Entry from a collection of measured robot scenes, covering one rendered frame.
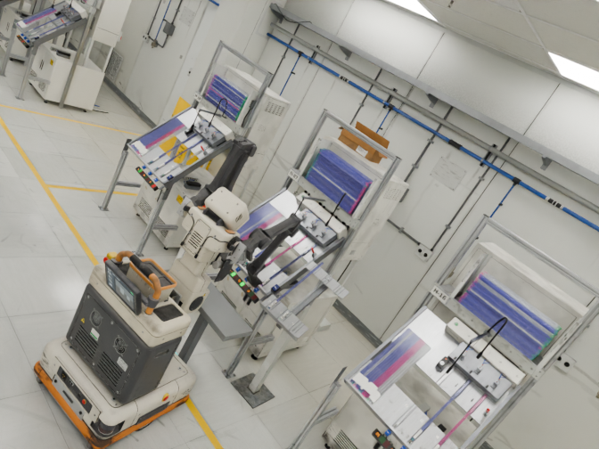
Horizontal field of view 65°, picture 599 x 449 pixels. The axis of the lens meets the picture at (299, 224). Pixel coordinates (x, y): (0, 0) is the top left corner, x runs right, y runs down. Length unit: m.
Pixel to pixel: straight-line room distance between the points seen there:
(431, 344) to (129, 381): 1.73
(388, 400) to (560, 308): 1.11
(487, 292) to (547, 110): 2.07
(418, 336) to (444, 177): 2.03
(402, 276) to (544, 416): 1.67
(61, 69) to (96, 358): 4.91
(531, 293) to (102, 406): 2.44
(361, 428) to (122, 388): 1.55
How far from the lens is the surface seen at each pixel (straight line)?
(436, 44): 5.06
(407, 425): 2.87
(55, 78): 7.05
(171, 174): 4.16
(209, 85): 4.56
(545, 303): 3.09
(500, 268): 3.13
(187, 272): 2.69
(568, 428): 4.62
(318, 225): 3.44
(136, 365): 2.51
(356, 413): 3.33
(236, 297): 3.86
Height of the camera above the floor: 2.24
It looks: 19 degrees down
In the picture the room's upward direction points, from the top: 30 degrees clockwise
